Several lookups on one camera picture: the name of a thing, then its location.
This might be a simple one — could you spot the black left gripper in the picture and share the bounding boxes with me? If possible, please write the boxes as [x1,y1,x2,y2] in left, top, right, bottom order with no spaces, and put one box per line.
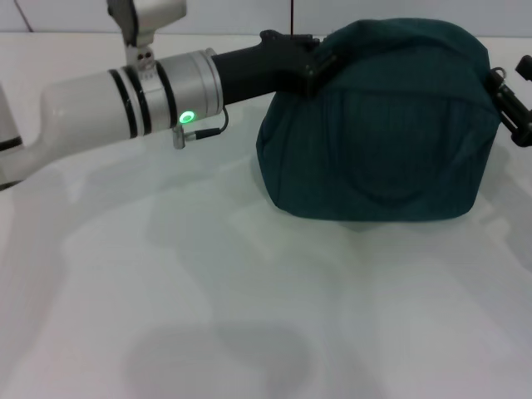
[210,29,339,106]

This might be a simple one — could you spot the dark teal insulated bag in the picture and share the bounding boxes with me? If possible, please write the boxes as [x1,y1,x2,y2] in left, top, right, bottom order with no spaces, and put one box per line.
[255,17,502,222]

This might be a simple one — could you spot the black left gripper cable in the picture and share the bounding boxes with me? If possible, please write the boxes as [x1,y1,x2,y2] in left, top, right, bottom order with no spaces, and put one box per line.
[171,106,230,151]

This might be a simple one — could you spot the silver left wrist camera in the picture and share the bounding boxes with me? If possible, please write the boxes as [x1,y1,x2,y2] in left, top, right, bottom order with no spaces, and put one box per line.
[106,0,188,71]

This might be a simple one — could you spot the thin grey wall cable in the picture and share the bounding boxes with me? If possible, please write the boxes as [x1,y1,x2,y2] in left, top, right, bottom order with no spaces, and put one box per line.
[14,0,34,33]

